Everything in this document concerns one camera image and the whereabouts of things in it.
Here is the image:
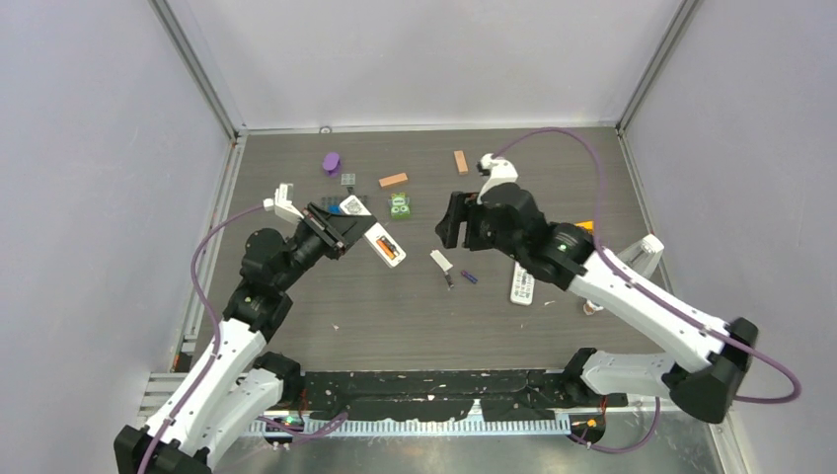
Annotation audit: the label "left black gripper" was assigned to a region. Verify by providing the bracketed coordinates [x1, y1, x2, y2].
[274, 202, 374, 291]

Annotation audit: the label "white remote control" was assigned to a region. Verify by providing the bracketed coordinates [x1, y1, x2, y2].
[509, 262, 535, 306]
[340, 195, 407, 268]

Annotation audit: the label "white battery cover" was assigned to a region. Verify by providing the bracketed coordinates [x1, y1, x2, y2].
[430, 249, 453, 273]

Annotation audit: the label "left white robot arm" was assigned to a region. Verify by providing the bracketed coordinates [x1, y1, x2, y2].
[114, 200, 377, 473]

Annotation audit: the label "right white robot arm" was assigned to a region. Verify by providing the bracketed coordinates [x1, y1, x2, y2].
[435, 183, 758, 424]

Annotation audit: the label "grey lego baseplate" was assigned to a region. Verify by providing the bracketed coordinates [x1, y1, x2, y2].
[320, 195, 368, 211]

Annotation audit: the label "grey lego tower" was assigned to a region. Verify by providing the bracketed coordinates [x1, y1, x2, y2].
[341, 173, 356, 195]

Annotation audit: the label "green owl toy block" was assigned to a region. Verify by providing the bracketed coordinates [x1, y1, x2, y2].
[389, 193, 412, 219]

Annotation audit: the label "orange wooden block right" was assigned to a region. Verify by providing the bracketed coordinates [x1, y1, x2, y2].
[453, 150, 469, 176]

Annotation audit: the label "orange wooden block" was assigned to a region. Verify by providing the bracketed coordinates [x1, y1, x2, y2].
[378, 173, 409, 189]
[453, 150, 469, 176]

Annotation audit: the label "orange wooden block left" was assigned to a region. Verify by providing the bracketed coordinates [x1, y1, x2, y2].
[378, 173, 409, 189]

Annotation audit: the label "purple blue AAA battery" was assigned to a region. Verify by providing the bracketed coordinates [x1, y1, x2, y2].
[460, 271, 478, 284]

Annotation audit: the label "purple plastic piece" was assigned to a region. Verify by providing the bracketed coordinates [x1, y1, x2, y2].
[322, 152, 342, 177]

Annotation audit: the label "small glue bottle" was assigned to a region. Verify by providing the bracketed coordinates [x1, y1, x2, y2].
[582, 300, 603, 316]

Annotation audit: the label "white metronome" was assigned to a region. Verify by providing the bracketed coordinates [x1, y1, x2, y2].
[617, 234, 664, 279]

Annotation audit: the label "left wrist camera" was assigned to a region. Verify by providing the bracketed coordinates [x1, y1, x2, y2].
[263, 183, 303, 224]

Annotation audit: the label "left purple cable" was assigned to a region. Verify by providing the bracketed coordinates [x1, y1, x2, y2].
[133, 202, 269, 474]

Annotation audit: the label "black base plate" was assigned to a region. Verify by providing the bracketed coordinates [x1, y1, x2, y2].
[304, 369, 627, 422]

